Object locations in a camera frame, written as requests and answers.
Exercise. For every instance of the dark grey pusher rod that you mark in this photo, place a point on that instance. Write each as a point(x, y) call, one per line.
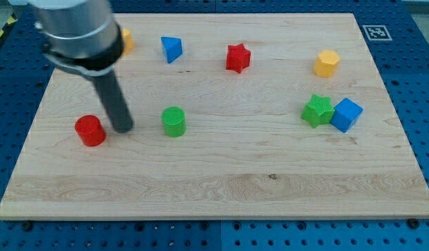
point(111, 96)

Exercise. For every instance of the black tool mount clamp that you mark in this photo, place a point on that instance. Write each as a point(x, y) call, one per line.
point(93, 66)

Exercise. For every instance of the green cylinder block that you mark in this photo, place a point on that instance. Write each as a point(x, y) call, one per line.
point(174, 122)

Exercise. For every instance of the yellow block behind arm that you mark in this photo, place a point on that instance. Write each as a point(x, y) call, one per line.
point(128, 41)

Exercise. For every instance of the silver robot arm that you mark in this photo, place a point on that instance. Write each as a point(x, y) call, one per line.
point(83, 38)

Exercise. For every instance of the red star block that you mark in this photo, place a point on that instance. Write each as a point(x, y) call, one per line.
point(238, 58)

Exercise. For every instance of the green star block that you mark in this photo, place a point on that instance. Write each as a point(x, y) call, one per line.
point(318, 110)

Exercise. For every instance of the red cylinder block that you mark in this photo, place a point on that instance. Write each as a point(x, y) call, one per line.
point(90, 130)

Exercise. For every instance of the blue triangle block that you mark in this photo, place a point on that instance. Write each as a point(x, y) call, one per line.
point(172, 48)

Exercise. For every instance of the wooden board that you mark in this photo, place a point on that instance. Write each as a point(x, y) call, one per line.
point(246, 153)

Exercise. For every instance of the yellow hexagon block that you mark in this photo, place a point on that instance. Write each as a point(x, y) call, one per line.
point(326, 63)

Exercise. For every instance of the blue cube block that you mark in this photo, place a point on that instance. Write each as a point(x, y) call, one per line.
point(346, 115)

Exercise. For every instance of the white fiducial marker tag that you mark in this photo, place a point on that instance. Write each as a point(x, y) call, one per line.
point(377, 33)

